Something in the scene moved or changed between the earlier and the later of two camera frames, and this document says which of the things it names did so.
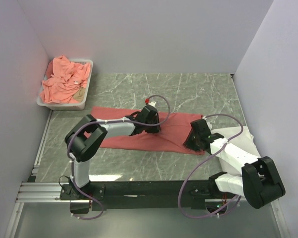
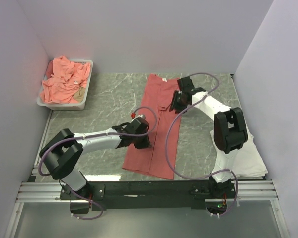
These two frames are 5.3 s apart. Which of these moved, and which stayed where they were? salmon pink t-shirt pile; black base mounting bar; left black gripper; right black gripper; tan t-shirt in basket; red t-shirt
Moved: left black gripper; red t-shirt; right black gripper
Stayed: tan t-shirt in basket; black base mounting bar; salmon pink t-shirt pile
